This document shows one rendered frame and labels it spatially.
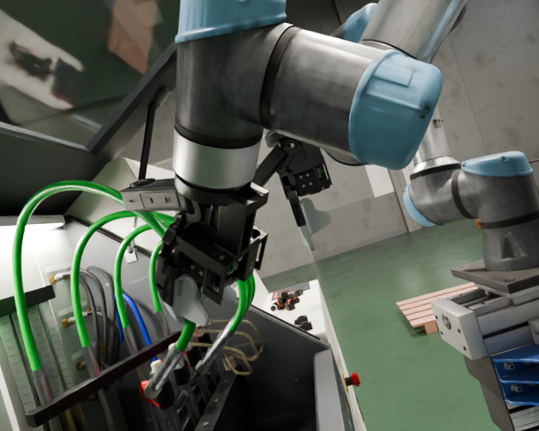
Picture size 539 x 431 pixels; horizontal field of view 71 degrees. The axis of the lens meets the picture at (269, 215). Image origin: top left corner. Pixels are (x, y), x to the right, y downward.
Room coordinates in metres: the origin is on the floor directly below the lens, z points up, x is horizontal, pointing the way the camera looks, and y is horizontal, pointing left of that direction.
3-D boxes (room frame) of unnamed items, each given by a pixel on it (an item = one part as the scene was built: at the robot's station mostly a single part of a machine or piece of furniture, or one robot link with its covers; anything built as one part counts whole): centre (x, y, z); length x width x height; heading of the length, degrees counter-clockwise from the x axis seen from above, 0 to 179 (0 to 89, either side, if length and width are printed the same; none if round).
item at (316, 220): (0.66, -0.07, 1.25); 0.06 x 0.03 x 0.09; 84
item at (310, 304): (1.30, 0.03, 0.96); 0.70 x 0.22 x 0.03; 174
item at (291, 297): (1.33, 0.03, 1.01); 0.23 x 0.11 x 0.06; 174
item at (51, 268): (0.88, 0.48, 1.20); 0.13 x 0.03 x 0.31; 174
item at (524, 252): (0.80, -0.48, 1.09); 0.15 x 0.15 x 0.10
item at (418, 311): (3.44, -1.44, 0.05); 1.12 x 0.77 x 0.10; 84
